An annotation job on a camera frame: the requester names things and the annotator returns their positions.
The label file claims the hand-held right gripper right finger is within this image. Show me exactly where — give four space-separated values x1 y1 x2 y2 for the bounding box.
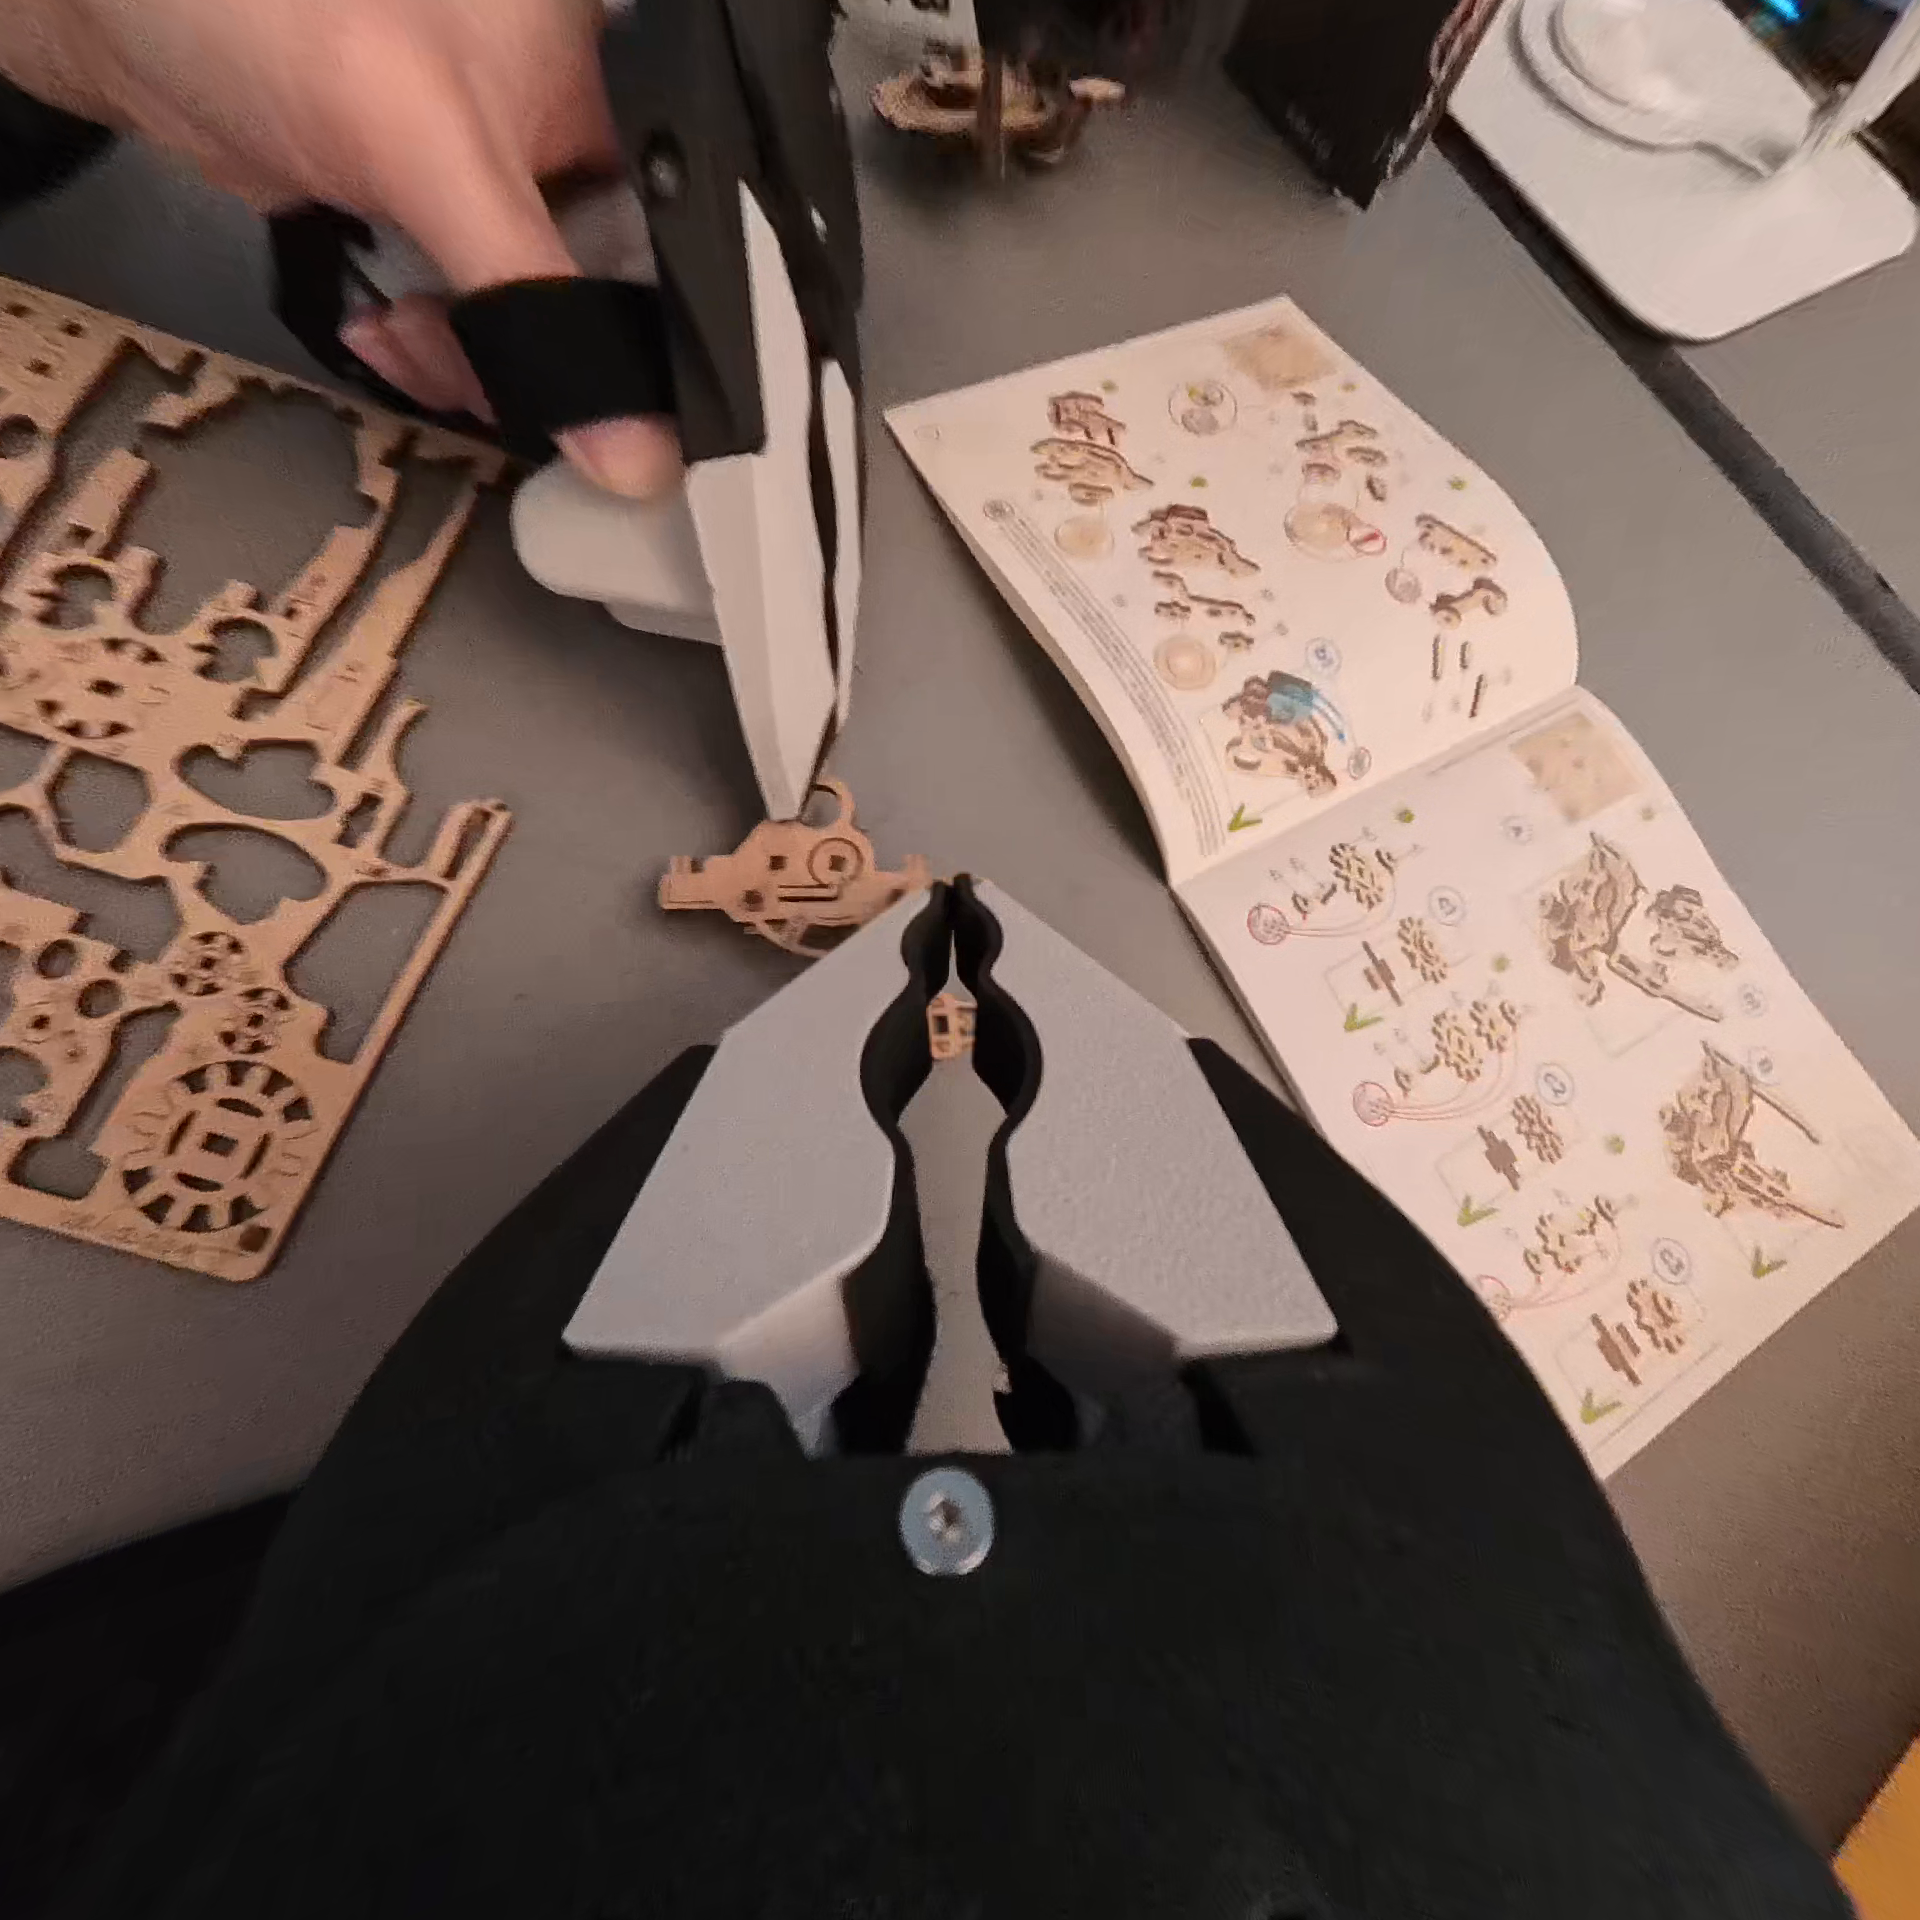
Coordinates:
949 878 1340 1454

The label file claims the black model kit box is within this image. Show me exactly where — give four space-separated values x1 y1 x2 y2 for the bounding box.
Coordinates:
1219 0 1517 213

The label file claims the yellow-brown box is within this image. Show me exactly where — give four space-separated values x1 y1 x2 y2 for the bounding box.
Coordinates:
1833 1776 1920 1920

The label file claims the white desk stand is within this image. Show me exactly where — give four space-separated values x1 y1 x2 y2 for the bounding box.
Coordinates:
1445 0 1920 348

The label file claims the person's left hand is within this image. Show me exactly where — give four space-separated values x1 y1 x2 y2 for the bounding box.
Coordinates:
0 0 683 504

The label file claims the partly built wooden model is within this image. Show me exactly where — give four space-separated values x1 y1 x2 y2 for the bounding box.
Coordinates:
874 0 1128 177

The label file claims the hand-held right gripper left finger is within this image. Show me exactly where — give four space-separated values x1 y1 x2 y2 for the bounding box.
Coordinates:
562 884 962 1455

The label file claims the instruction booklet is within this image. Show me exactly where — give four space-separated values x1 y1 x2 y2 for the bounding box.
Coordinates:
883 295 1920 1483

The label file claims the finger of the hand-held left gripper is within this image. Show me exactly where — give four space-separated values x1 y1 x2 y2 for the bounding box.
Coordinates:
682 187 848 825
817 352 868 752

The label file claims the laser-cut plywood sheet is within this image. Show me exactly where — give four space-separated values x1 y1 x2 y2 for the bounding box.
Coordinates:
0 275 515 1284

